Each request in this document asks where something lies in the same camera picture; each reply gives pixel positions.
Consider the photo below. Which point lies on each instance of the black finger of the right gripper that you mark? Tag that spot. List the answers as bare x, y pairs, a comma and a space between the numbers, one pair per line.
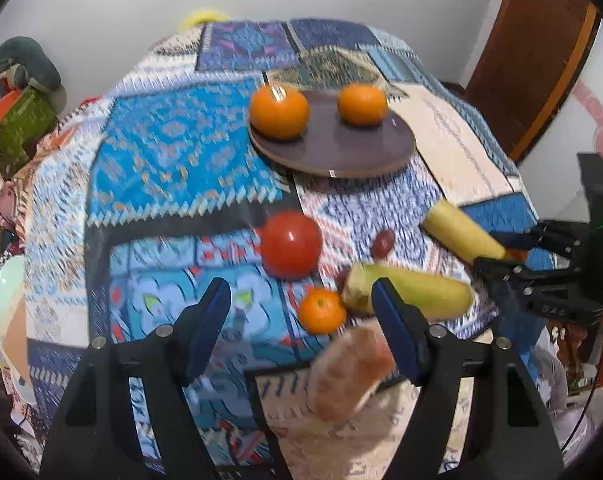
556, 236
495, 271

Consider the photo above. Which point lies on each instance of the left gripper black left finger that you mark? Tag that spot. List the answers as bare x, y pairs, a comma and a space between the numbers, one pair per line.
93, 434

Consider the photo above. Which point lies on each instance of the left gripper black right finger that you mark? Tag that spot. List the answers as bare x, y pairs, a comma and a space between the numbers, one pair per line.
509, 434

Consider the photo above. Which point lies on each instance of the yellow corn cob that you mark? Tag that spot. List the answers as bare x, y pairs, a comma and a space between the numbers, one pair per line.
453, 228

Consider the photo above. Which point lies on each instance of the red grape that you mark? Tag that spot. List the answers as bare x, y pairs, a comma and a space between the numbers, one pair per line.
341, 278
383, 244

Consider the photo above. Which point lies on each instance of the pomelo wedge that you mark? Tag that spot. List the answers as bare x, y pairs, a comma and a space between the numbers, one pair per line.
347, 372

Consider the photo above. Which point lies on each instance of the small mandarin orange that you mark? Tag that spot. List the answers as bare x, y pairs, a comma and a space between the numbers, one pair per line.
321, 312

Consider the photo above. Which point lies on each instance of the red tomato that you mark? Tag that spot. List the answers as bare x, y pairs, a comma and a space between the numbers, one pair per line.
291, 245

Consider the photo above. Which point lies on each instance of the brown wooden door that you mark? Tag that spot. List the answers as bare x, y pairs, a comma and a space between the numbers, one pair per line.
533, 57

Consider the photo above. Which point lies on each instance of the dark brown round plate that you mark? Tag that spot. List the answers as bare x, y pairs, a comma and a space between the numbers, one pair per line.
332, 148

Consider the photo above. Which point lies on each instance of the orange on plate right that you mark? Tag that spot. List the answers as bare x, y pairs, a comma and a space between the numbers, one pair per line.
362, 106

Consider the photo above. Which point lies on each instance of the blue patchwork bedspread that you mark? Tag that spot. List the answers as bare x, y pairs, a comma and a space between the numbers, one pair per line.
145, 195

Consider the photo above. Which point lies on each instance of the pink doll figure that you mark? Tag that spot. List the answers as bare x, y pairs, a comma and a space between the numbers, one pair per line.
7, 204

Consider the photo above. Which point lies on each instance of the large orange with sticker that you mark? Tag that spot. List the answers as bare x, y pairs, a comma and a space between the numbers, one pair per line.
279, 112

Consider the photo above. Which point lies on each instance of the green cardboard box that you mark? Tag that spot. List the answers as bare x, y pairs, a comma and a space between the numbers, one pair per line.
25, 117

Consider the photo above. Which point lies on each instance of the dark green plush toy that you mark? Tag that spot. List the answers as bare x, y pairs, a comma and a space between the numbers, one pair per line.
23, 63

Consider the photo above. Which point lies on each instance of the yellow plush behind bed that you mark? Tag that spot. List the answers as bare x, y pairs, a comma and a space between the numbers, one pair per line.
202, 17

